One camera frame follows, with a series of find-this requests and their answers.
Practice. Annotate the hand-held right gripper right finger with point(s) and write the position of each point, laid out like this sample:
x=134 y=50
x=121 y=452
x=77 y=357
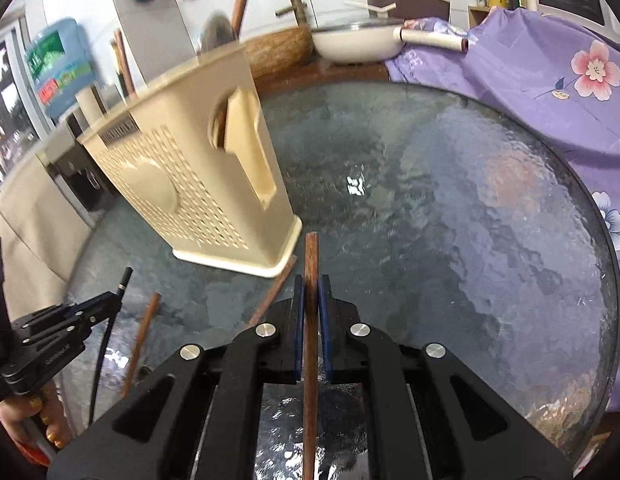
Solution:
x=324 y=340

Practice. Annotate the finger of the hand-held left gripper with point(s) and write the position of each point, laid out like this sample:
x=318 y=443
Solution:
x=90 y=301
x=75 y=327

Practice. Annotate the white pan with lid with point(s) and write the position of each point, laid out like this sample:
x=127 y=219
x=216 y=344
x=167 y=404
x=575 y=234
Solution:
x=350 y=45

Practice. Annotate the woven brown basin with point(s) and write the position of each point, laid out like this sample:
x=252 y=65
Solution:
x=280 y=50

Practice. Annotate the beige cloth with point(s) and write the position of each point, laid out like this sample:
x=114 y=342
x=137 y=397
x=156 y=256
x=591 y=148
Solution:
x=30 y=250

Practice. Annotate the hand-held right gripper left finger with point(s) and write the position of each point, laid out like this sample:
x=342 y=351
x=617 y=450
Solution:
x=299 y=340

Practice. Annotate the white paper cup tube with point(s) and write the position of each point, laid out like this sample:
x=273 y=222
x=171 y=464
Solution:
x=90 y=100

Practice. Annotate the blue water jug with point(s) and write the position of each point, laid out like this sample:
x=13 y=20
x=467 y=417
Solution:
x=60 y=65

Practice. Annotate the grey water dispenser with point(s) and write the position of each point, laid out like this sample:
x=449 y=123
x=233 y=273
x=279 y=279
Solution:
x=75 y=170

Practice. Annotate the cream plastic utensil holder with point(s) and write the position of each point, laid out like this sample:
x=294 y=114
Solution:
x=190 y=185

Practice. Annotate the black chopstick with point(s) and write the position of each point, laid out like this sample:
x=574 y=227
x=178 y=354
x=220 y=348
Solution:
x=104 y=355

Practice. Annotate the brass faucet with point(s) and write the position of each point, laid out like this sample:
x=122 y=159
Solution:
x=295 y=7

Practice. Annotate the wooden counter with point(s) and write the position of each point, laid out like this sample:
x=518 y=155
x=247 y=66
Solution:
x=310 y=78

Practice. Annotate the person's left hand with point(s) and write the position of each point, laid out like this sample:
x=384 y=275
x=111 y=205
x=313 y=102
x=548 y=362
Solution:
x=47 y=420

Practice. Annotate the small wooden box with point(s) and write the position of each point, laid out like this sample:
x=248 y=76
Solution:
x=479 y=17

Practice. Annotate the aluminium sliding window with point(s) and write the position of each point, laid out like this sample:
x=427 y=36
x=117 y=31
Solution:
x=10 y=110

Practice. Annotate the purple floral cloth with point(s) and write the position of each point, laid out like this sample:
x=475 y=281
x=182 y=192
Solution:
x=539 y=110

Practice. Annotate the white rice paddle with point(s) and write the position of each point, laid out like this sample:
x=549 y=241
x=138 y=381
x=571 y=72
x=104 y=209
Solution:
x=370 y=7

